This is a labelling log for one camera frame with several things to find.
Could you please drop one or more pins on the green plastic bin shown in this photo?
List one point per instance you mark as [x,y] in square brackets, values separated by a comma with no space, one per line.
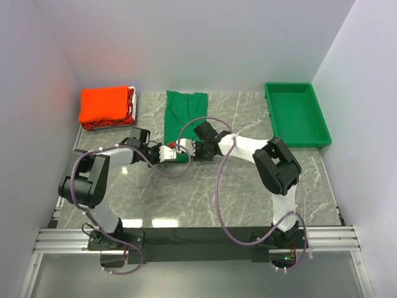
[296,116]

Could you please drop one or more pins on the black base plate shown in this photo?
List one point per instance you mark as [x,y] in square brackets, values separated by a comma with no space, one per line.
[194,244]

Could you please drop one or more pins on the folded red white t shirt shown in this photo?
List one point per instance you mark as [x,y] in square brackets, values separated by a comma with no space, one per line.
[128,120]

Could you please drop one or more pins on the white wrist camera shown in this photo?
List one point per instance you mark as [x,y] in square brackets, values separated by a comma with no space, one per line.
[186,146]
[167,152]

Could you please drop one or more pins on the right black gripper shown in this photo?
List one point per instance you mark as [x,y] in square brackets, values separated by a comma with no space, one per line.
[197,156]

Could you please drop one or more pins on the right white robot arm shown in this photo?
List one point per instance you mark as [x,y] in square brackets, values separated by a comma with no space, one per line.
[278,169]

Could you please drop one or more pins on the green t shirt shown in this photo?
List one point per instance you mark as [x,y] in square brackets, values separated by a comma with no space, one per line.
[181,108]

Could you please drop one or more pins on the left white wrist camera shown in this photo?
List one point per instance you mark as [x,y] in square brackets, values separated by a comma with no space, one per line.
[167,152]

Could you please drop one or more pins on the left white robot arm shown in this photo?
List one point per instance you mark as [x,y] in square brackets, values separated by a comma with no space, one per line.
[84,180]

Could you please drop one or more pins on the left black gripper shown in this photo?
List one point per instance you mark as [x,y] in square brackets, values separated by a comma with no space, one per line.
[157,148]

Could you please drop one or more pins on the folded orange t shirt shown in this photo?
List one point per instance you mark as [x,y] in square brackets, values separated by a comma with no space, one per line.
[104,104]

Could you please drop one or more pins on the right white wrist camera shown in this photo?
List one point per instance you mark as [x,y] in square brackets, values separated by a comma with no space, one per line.
[186,146]

